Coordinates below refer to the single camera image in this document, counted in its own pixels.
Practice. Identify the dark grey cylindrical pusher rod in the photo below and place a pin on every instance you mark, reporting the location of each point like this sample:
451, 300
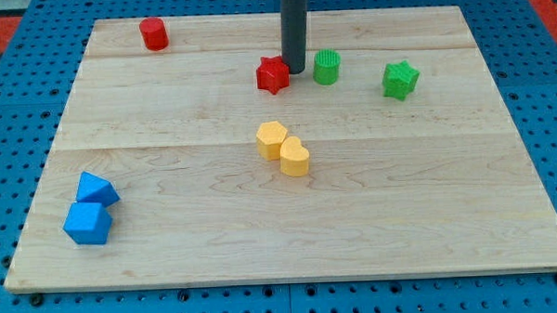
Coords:
293, 17

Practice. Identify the red star block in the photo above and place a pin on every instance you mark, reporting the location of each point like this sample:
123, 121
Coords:
272, 74

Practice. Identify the green star block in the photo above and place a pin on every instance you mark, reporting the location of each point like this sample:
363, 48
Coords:
399, 80

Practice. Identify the green cylinder block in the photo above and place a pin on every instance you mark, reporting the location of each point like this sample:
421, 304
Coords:
326, 67

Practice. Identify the yellow hexagon block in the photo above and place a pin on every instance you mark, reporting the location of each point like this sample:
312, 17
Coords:
269, 138

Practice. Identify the red cylinder block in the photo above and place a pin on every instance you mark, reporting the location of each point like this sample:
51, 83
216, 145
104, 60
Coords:
154, 33

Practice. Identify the yellow heart block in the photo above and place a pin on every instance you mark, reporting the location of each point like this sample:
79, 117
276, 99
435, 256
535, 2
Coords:
293, 157

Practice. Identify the light wooden board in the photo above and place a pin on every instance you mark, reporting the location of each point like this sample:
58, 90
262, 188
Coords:
437, 185

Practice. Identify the blue triangle block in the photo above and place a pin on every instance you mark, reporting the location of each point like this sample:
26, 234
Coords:
92, 188

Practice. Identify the blue cube block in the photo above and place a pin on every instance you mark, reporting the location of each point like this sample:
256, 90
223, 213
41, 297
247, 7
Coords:
88, 223

